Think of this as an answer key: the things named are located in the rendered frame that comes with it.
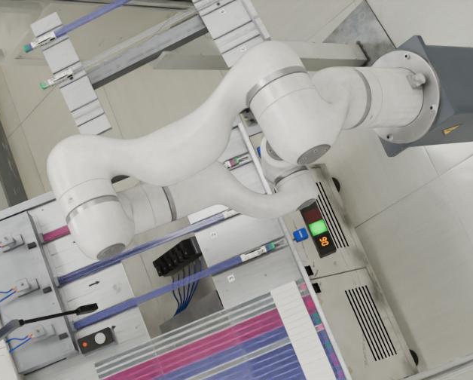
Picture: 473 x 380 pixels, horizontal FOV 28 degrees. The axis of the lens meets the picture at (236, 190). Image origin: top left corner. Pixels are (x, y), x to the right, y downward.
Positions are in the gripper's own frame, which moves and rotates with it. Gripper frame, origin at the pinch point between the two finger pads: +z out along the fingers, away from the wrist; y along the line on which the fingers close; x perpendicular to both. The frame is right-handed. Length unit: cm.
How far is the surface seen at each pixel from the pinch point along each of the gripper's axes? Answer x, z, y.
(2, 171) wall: 87, 187, 108
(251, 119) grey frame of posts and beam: -2.0, 10.3, 22.0
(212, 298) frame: 24.9, 32.9, -10.6
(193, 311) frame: 31, 39, -10
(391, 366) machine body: -13, 63, -44
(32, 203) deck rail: 54, 2, 22
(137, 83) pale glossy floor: 17, 126, 94
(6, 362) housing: 71, -5, -11
